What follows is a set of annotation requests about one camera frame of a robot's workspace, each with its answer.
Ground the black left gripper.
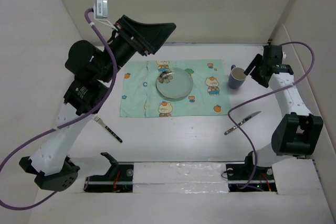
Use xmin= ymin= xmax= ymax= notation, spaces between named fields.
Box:
xmin=97 ymin=15 xmax=176 ymax=83

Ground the purple ceramic mug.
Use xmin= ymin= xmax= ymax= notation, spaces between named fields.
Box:
xmin=228 ymin=65 xmax=247 ymax=90

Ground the green floral plate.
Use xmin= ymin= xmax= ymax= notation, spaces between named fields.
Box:
xmin=155 ymin=68 xmax=194 ymax=100

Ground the green cartoon print cloth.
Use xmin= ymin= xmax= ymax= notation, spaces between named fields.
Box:
xmin=120 ymin=59 xmax=231 ymax=118

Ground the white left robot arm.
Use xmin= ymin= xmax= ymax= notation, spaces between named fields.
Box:
xmin=19 ymin=15 xmax=176 ymax=191

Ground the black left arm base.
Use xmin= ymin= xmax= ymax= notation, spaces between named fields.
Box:
xmin=83 ymin=152 xmax=134 ymax=193

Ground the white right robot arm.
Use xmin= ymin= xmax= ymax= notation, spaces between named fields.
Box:
xmin=243 ymin=45 xmax=323 ymax=179

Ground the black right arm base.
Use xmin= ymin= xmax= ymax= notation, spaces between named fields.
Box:
xmin=221 ymin=152 xmax=277 ymax=193

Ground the steel table knife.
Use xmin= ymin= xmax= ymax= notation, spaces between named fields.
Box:
xmin=224 ymin=111 xmax=261 ymax=135

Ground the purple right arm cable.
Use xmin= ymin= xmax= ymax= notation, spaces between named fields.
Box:
xmin=227 ymin=41 xmax=316 ymax=190

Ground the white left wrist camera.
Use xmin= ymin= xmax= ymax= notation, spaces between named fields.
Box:
xmin=93 ymin=0 xmax=108 ymax=20

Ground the steel fork black handle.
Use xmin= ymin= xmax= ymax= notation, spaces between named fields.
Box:
xmin=93 ymin=114 xmax=123 ymax=143

